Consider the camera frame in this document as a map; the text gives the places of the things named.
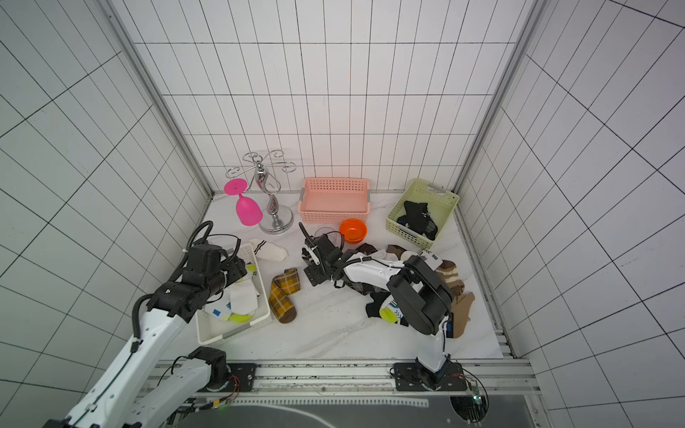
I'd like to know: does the white blue yellow sock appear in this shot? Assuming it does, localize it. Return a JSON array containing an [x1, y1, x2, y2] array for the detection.
[[203, 301, 254, 324]]

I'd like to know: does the white sock black striped cuff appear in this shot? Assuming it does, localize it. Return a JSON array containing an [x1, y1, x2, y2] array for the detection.
[[228, 280, 259, 316]]

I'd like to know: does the brown yellow plaid sock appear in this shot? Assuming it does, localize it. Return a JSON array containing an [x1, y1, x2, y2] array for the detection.
[[269, 267, 301, 324]]

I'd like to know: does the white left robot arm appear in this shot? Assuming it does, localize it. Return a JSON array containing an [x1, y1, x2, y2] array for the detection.
[[45, 244, 247, 427]]

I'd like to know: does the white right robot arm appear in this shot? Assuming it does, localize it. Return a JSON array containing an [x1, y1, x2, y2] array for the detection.
[[299, 224, 455, 382]]

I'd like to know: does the white perforated plastic basket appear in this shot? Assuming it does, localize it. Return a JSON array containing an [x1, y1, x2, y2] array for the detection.
[[196, 244, 271, 346]]

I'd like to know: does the pink perforated plastic basket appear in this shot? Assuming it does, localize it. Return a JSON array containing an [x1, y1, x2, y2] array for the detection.
[[298, 178, 371, 224]]

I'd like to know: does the green perforated plastic basket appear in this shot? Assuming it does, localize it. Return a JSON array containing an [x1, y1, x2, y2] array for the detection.
[[385, 178, 460, 249]]

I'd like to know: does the clear plastic cup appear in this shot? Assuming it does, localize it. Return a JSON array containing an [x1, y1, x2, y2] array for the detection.
[[314, 226, 344, 247]]

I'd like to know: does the orange plastic bowl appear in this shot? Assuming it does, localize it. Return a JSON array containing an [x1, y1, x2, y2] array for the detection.
[[339, 219, 367, 244]]

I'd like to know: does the brown argyle sock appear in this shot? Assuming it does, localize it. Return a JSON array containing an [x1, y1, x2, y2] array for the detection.
[[356, 244, 406, 261]]

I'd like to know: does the cream sock with black stripes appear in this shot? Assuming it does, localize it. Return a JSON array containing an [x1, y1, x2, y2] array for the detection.
[[249, 239, 289, 262]]

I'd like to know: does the chrome glass holder stand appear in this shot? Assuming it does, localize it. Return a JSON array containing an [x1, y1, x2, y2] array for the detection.
[[225, 149, 297, 235]]

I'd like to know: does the black grey argyle sock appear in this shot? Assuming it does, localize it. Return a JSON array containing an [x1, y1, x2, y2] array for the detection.
[[344, 282, 391, 319]]

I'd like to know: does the pink plastic wine glass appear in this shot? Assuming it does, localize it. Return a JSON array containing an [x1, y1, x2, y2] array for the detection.
[[224, 178, 263, 226]]

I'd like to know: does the white sock neon yellow toe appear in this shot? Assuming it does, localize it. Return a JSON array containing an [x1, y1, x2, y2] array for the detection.
[[379, 301, 402, 324]]

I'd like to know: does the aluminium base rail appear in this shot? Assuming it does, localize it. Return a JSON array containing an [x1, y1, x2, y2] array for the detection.
[[185, 360, 542, 408]]

